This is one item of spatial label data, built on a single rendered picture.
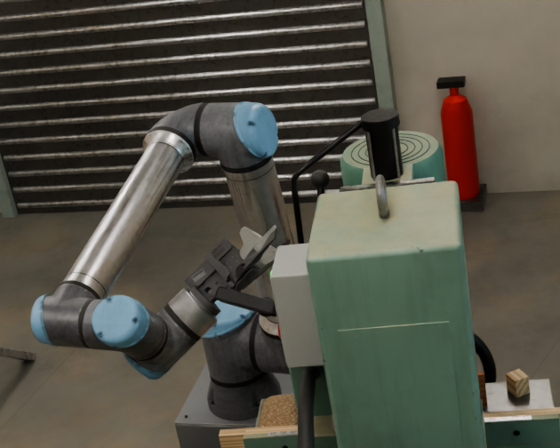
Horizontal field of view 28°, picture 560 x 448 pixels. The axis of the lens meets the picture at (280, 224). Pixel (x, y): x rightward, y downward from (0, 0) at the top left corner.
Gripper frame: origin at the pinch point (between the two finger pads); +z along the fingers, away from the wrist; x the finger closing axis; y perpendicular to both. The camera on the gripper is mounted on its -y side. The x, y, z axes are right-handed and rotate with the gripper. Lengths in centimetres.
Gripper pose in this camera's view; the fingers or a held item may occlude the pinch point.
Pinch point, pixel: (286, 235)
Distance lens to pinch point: 208.4
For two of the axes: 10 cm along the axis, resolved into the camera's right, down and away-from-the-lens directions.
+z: 7.1, -7.0, 0.0
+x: 1.7, 1.8, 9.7
